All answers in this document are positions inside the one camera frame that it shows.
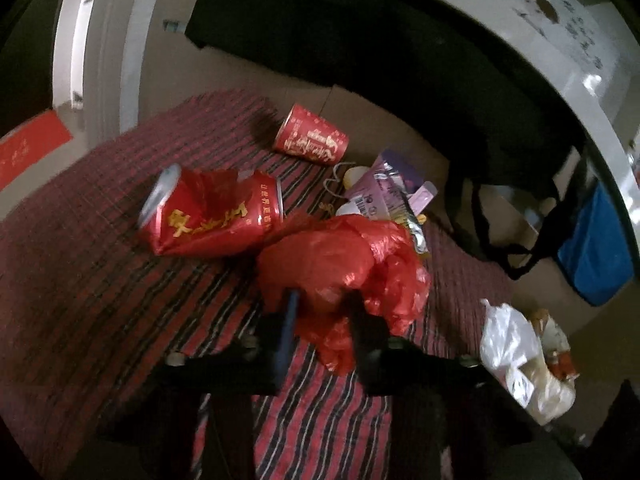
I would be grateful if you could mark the blue cloth bag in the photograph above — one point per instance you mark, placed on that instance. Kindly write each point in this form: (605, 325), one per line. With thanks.
(595, 250)

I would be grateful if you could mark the dark red mat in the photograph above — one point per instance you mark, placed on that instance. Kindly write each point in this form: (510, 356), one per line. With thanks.
(75, 260)

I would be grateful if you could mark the pink carton pack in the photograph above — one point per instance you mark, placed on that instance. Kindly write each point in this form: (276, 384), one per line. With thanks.
(380, 185)

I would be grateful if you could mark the red paper cup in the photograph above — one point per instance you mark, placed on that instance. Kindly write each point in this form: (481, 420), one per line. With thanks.
(310, 137)

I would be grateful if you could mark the red paper sheet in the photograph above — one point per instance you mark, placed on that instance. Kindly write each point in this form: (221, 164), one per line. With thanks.
(30, 145)

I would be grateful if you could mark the cartoon girl wall sticker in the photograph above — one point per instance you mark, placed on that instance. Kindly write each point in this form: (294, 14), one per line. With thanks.
(540, 5)

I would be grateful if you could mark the shiny snack wrapper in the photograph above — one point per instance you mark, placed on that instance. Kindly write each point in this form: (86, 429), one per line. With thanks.
(416, 232)

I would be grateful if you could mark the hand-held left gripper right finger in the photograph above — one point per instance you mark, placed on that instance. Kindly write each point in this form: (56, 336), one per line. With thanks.
(360, 320)

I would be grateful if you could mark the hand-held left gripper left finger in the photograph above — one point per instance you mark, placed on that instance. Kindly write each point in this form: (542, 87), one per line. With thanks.
(292, 310)

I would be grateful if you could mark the white ledge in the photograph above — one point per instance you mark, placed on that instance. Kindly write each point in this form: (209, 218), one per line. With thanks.
(575, 85)

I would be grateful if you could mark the crushed red drink can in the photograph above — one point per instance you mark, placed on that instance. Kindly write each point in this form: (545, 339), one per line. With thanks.
(210, 220)

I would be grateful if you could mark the red plastic bag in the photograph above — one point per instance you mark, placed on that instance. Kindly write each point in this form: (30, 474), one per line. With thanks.
(325, 260)

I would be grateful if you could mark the white plastic bin bag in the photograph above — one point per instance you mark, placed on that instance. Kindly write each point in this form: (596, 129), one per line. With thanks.
(505, 340)

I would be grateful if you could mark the black cloth bag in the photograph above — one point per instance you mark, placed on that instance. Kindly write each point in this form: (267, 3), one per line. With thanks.
(400, 60)

